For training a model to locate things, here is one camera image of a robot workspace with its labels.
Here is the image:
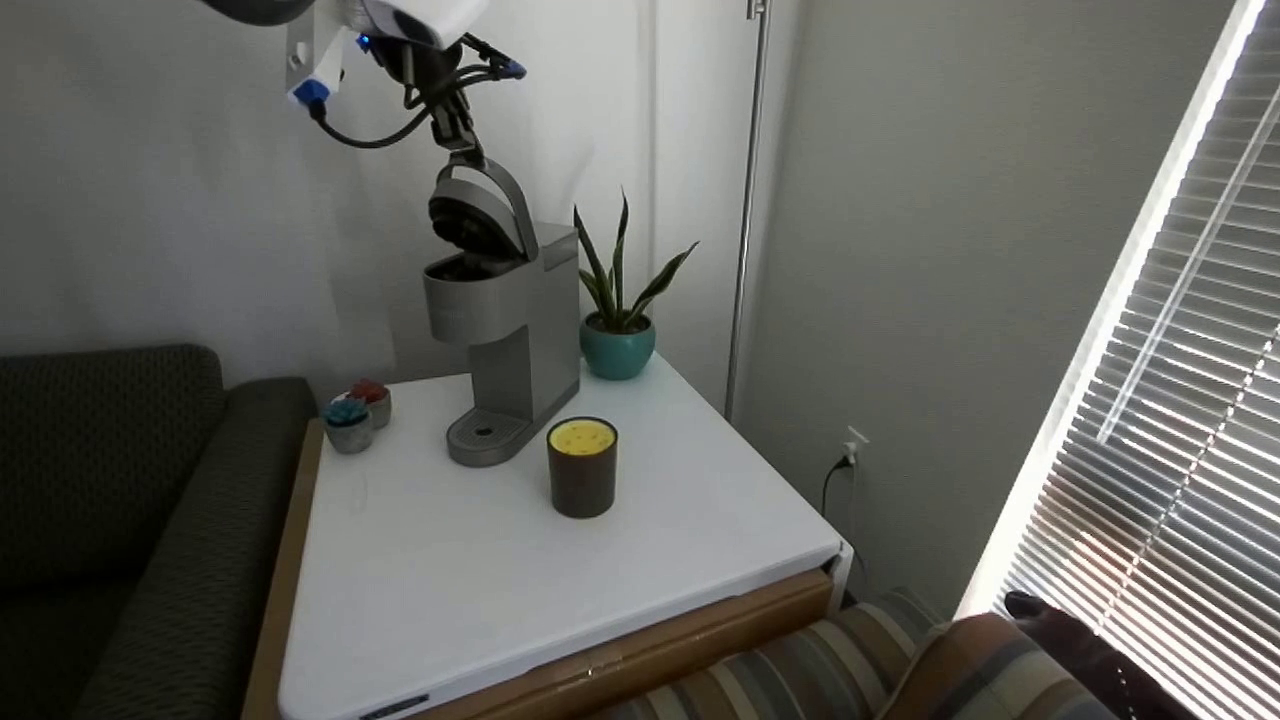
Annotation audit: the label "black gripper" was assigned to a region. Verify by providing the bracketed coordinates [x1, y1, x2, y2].
[370, 36, 479, 162]

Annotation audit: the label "grey coffee maker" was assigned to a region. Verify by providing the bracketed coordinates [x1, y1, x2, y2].
[426, 156, 581, 466]

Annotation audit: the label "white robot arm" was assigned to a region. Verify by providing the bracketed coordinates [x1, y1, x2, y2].
[205, 0, 521, 166]

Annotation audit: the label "snake plant in teal pot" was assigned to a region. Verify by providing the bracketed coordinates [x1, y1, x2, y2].
[574, 210, 692, 379]

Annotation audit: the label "small pot red succulent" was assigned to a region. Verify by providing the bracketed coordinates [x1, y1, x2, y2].
[349, 379, 394, 428]

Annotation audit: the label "thin metal floor pole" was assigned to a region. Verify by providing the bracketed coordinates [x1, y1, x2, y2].
[723, 0, 774, 420]

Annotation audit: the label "dark jar yellow candle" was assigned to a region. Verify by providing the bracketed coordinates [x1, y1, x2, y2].
[550, 416, 622, 518]

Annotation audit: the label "white table top board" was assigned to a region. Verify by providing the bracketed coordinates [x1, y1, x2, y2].
[278, 361, 852, 720]

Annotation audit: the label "dark grey sofa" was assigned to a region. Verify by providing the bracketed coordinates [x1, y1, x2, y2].
[0, 343, 317, 720]

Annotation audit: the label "wooden brown table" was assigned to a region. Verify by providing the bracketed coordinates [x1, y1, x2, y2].
[241, 434, 832, 720]

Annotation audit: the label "striped sofa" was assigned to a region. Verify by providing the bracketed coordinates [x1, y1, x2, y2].
[588, 590, 1197, 720]

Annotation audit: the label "white window blinds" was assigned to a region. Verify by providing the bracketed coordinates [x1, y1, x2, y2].
[959, 0, 1280, 720]

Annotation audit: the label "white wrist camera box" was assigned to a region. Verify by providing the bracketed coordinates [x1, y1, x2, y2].
[284, 0, 495, 110]

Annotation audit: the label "black robot cable blue connectors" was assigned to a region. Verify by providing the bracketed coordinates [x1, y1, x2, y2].
[306, 32, 528, 148]

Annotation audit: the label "wall outlet with plug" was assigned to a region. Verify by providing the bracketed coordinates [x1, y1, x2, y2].
[821, 425, 871, 515]

